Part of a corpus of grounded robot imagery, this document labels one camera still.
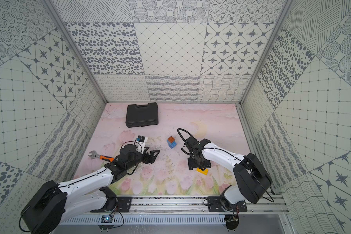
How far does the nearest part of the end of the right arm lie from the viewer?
627 millimetres

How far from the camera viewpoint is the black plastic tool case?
1032mm

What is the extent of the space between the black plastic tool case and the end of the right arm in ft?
1.30
